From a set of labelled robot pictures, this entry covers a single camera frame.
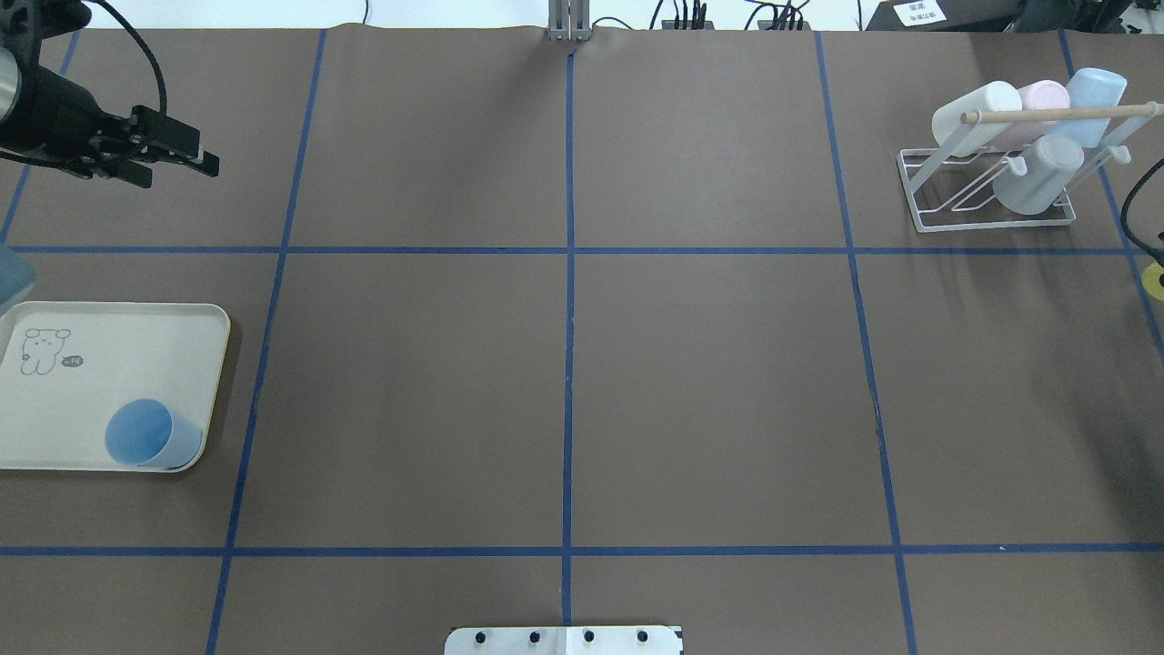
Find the light blue plastic cup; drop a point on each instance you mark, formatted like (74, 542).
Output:
(1090, 88)

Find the grey plastic cup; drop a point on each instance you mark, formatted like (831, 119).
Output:
(1051, 162)

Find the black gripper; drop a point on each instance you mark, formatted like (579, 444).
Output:
(56, 111)

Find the cream tray with bear drawing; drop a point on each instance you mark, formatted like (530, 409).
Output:
(68, 366)

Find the yellow plastic cup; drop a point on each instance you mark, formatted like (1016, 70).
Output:
(1152, 282)

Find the blue plastic cup front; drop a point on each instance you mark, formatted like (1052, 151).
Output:
(147, 433)

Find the pink plastic cup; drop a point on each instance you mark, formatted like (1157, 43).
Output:
(1038, 96)

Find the black labelled box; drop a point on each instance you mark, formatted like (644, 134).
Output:
(943, 16)

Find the white wire cup rack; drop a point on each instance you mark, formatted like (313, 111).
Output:
(946, 192)

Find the grey aluminium frame post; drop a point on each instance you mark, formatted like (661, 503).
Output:
(569, 21)

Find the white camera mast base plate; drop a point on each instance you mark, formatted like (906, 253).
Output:
(618, 639)

